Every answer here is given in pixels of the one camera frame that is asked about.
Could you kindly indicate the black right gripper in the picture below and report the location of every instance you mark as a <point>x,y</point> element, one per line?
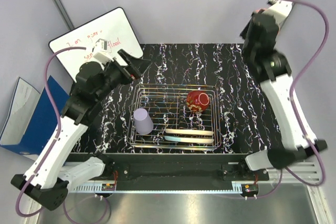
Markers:
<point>248,25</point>

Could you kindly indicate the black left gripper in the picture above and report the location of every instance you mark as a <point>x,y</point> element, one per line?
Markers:
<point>137,65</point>

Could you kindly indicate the lilac plastic cup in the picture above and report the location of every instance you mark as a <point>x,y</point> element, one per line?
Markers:
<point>142,121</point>

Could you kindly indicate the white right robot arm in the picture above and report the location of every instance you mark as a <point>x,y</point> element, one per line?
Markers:
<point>272,72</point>

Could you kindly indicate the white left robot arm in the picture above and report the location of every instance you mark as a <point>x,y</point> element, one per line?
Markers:
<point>44,182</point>

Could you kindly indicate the white dry-erase board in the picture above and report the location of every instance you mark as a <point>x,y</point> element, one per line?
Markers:
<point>113,26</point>

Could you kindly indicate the red floral ceramic bowl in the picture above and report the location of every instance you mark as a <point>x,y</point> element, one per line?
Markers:
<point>197,101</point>

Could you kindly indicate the black marble pattern mat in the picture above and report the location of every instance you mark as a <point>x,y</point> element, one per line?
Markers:
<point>246,118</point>

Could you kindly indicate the cream pink plate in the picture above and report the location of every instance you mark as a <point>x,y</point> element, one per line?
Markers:
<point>189,132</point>

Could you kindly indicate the teal plate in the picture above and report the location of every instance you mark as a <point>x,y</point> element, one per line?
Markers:
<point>189,140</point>

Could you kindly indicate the blue binder folder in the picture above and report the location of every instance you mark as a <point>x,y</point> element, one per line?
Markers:
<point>30,122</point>

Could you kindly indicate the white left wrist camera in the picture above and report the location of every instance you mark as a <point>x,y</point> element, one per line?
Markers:
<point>99,51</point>

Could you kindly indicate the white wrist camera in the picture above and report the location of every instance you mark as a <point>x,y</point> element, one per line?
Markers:
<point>279,9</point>
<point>99,51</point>

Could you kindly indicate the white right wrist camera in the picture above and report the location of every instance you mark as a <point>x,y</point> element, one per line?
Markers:
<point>279,9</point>

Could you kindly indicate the wire dish rack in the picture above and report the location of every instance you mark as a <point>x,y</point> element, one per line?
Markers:
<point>166,105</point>

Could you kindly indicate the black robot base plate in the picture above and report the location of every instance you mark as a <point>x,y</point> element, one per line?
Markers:
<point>192,169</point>

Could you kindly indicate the white slotted cable duct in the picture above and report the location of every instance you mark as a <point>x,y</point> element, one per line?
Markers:
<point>155,187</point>

